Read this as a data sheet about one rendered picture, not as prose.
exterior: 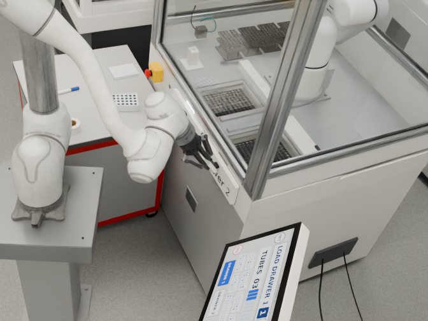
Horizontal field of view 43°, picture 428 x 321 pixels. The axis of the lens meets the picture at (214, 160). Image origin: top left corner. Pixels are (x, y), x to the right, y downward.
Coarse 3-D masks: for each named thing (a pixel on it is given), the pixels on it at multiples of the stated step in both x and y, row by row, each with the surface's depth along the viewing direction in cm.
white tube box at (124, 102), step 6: (114, 96) 249; (120, 96) 248; (126, 96) 250; (132, 96) 249; (120, 102) 245; (126, 102) 246; (132, 102) 247; (120, 108) 245; (126, 108) 245; (132, 108) 246; (138, 108) 247
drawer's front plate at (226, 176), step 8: (216, 152) 214; (216, 160) 213; (224, 168) 209; (216, 176) 217; (224, 176) 210; (232, 176) 206; (224, 184) 211; (232, 184) 204; (224, 192) 213; (232, 192) 206; (232, 200) 208
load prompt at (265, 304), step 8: (280, 248) 159; (272, 256) 159; (280, 256) 156; (272, 264) 156; (280, 264) 153; (272, 272) 153; (272, 280) 151; (264, 288) 151; (272, 288) 148; (264, 296) 148; (272, 296) 146; (264, 304) 146; (256, 312) 146; (264, 312) 143; (256, 320) 143; (264, 320) 141
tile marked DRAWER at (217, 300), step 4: (216, 292) 164; (220, 292) 163; (224, 292) 162; (216, 296) 163; (220, 296) 161; (212, 300) 163; (216, 300) 162; (220, 300) 160; (212, 304) 161; (216, 304) 160; (220, 304) 158; (212, 308) 160; (216, 308) 159; (208, 312) 160; (212, 312) 159; (216, 312) 157; (208, 316) 158; (212, 316) 157
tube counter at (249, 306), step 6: (252, 282) 156; (258, 282) 154; (252, 288) 154; (258, 288) 152; (252, 294) 152; (246, 300) 152; (252, 300) 150; (246, 306) 150; (252, 306) 148; (246, 312) 148; (252, 312) 147; (240, 318) 148; (246, 318) 146
